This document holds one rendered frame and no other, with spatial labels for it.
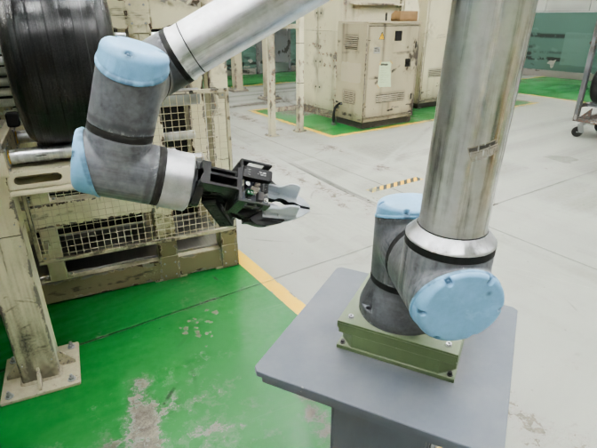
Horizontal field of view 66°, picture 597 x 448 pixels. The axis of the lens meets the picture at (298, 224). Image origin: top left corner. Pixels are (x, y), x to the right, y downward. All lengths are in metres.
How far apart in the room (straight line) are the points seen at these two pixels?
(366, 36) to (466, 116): 5.17
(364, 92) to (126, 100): 5.35
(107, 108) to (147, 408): 1.37
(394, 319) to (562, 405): 1.13
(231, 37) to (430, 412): 0.75
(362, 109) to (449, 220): 5.23
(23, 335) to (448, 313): 1.57
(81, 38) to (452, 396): 1.28
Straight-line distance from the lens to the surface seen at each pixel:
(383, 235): 0.94
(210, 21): 0.77
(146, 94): 0.65
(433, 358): 1.02
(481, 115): 0.71
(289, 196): 0.80
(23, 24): 1.48
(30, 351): 2.03
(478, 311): 0.81
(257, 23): 0.76
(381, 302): 1.01
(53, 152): 1.63
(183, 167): 0.69
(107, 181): 0.69
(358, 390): 0.99
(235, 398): 1.83
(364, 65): 5.87
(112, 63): 0.65
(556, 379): 2.14
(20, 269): 1.86
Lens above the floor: 1.29
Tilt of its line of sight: 24 degrees down
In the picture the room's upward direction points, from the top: straight up
